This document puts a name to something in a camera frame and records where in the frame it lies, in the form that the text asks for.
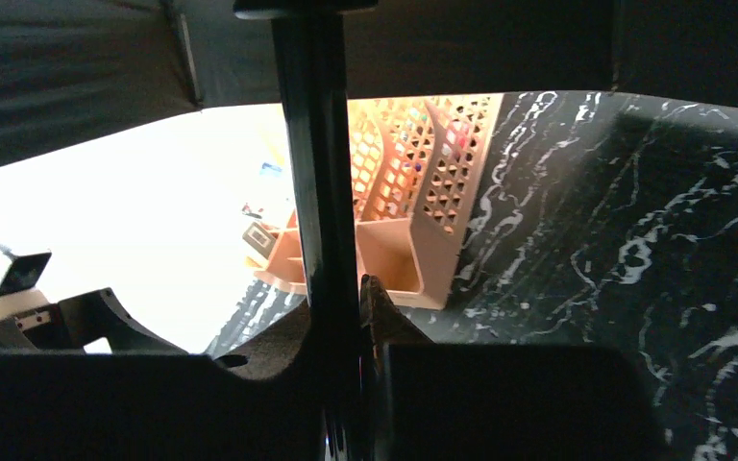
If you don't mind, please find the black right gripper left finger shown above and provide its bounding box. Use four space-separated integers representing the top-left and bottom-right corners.
0 309 323 460

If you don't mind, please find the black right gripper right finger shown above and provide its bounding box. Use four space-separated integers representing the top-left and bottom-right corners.
360 275 667 460

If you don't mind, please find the beige folding umbrella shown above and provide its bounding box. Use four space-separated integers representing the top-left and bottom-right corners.
0 1 738 460

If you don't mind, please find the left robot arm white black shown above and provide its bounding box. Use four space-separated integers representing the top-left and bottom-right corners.
0 244 185 354

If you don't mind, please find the orange plastic file organizer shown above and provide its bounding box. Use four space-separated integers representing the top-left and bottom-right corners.
243 93 504 311

